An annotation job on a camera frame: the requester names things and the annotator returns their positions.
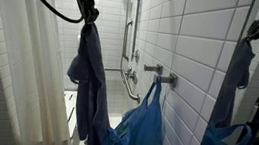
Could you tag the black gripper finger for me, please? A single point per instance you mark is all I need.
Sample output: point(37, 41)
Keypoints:
point(91, 13)

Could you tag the blue terry towel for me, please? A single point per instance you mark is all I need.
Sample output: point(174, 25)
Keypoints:
point(88, 72)

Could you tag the white shower curtain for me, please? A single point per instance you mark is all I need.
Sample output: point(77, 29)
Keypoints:
point(31, 36)

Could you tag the chrome shower valve knob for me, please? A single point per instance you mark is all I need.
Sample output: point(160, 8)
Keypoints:
point(130, 74)

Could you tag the horizontal steel grab bar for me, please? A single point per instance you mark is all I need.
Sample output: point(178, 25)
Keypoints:
point(128, 87)

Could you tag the blue plastic bag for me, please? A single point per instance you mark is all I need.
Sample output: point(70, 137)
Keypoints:
point(141, 125)

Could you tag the vertical shower slide rail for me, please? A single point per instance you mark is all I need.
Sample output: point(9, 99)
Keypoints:
point(135, 29)

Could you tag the steel left wall hook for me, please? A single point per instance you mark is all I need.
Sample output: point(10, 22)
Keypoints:
point(158, 68)

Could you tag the steel wall hook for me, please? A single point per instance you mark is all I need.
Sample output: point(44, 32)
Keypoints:
point(158, 68)
point(172, 79)

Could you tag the steel right wall hook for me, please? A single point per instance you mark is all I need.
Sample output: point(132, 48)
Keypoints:
point(172, 79)

